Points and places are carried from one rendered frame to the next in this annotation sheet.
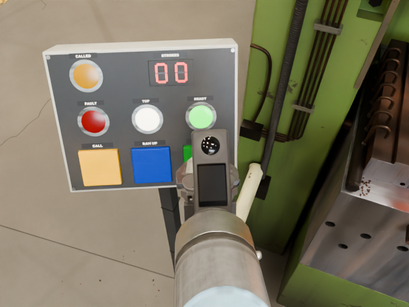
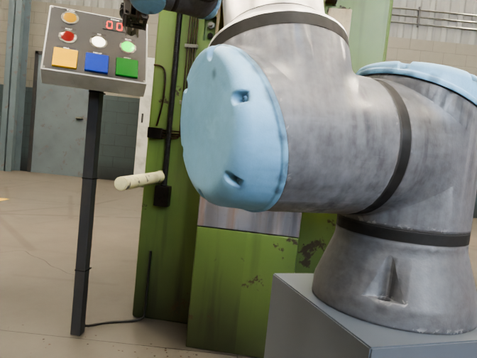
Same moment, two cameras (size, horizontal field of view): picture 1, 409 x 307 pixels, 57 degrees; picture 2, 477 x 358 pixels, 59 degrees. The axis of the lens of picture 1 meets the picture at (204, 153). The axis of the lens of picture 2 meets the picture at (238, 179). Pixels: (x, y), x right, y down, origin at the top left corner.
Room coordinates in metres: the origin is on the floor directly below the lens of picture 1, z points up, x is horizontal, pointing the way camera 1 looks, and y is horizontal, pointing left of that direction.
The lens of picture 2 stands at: (-1.12, 0.01, 0.76)
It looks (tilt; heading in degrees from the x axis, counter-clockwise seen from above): 4 degrees down; 344
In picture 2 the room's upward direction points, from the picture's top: 6 degrees clockwise
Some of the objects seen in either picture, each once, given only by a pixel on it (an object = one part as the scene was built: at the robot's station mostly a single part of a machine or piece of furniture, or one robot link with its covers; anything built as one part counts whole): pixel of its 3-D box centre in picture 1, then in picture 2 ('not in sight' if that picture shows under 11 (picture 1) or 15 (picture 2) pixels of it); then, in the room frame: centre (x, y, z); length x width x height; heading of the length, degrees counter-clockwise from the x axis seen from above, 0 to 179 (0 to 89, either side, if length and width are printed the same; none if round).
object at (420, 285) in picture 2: not in sight; (395, 260); (-0.69, -0.33, 0.65); 0.19 x 0.19 x 0.10
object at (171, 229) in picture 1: (171, 213); (88, 194); (0.55, 0.10, 0.54); 0.04 x 0.04 x 1.08; 68
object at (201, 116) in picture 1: (201, 116); (128, 47); (0.47, 0.01, 1.09); 0.05 x 0.03 x 0.04; 68
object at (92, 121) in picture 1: (93, 121); (67, 36); (0.46, 0.21, 1.09); 0.05 x 0.03 x 0.04; 68
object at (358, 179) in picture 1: (364, 121); not in sight; (0.59, -0.39, 0.93); 0.40 x 0.03 x 0.03; 158
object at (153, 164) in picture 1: (151, 164); (96, 64); (0.42, 0.10, 1.01); 0.07 x 0.05 x 0.07; 93
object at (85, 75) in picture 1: (86, 76); (69, 18); (0.50, 0.21, 1.16); 0.05 x 0.03 x 0.04; 68
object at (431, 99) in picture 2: not in sight; (404, 147); (-0.69, -0.32, 0.79); 0.17 x 0.15 x 0.18; 100
